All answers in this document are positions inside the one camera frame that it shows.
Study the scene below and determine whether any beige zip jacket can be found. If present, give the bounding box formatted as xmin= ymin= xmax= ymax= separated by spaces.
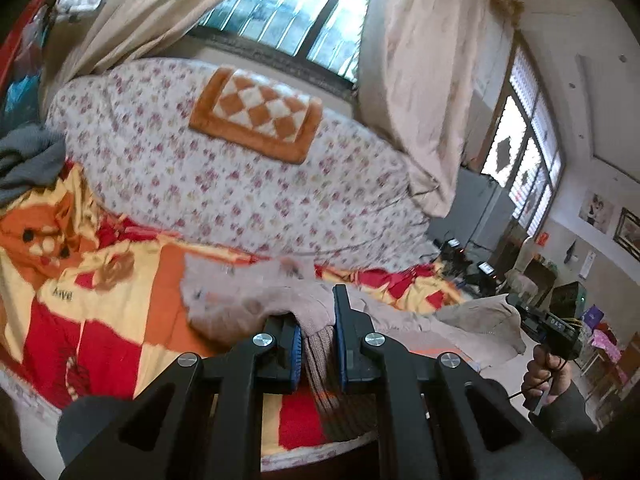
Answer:
xmin=180 ymin=255 xmax=526 ymax=442

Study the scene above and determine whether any right beige curtain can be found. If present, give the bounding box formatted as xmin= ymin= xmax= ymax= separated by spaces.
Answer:
xmin=357 ymin=0 xmax=523 ymax=217

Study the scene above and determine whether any orange red patterned blanket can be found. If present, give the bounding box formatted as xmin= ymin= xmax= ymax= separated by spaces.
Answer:
xmin=0 ymin=159 xmax=467 ymax=458

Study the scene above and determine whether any grey panel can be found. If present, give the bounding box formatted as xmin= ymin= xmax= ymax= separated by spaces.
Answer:
xmin=427 ymin=168 xmax=515 ymax=252

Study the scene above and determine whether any grey garment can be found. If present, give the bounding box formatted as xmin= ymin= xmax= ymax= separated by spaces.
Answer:
xmin=0 ymin=124 xmax=66 ymax=207

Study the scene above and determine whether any left beige curtain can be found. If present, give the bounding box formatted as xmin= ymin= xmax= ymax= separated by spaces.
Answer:
xmin=40 ymin=0 xmax=222 ymax=106

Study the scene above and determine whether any framed wall picture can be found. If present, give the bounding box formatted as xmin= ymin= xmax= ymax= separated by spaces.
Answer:
xmin=613 ymin=207 xmax=640 ymax=261

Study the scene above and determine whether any wall poster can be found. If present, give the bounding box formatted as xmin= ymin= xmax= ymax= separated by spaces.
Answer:
xmin=578 ymin=190 xmax=614 ymax=234

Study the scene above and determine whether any beige curtain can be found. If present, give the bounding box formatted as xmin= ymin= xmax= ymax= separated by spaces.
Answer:
xmin=40 ymin=0 xmax=222 ymax=106
xmin=357 ymin=0 xmax=523 ymax=217

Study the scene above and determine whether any window with bars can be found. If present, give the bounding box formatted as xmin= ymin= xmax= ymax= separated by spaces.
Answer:
xmin=191 ymin=0 xmax=370 ymax=94

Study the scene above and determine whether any floral quilt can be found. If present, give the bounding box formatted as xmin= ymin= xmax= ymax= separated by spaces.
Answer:
xmin=47 ymin=58 xmax=434 ymax=271

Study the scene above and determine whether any black device on stand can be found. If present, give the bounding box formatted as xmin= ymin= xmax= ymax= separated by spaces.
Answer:
xmin=440 ymin=238 xmax=499 ymax=298

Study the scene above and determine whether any right hand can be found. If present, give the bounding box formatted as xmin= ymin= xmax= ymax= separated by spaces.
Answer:
xmin=521 ymin=344 xmax=573 ymax=406

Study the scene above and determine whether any side window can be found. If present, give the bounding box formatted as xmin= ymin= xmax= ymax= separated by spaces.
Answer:
xmin=482 ymin=37 xmax=566 ymax=236

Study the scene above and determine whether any orange checkered cushion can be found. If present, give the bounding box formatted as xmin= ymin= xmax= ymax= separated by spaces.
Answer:
xmin=189 ymin=67 xmax=323 ymax=165

